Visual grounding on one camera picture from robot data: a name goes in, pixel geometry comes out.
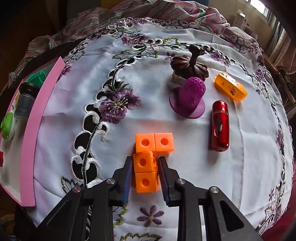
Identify red puzzle piece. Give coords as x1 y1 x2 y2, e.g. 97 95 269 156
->
0 151 4 167

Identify pink white shallow box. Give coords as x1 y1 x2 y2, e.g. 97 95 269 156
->
1 57 65 207

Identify dark brown pumpkin ornament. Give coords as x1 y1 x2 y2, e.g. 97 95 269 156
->
170 45 209 81

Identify magenta perforated cone toy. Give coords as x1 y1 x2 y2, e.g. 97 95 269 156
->
169 77 206 119

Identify white floral embroidered tablecloth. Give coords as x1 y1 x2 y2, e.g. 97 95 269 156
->
28 18 293 235

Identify black grey jar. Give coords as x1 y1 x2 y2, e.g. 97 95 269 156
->
15 82 40 120

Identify white carton box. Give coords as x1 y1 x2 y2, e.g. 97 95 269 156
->
232 9 248 30

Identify green plastic spool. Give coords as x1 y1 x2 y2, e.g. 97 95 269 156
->
26 70 47 88

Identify pink curtain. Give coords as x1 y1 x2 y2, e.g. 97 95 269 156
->
266 22 295 75

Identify pink striped bed sheet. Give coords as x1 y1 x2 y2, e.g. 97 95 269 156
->
3 1 261 90

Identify orange plastic case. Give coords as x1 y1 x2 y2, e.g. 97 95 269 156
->
214 72 247 101

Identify red metallic cylinder case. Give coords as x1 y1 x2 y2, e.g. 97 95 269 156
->
210 100 230 152

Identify green toy camera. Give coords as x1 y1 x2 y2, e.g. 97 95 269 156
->
1 111 16 140

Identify orange linked cubes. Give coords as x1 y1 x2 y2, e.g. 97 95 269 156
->
133 133 175 193

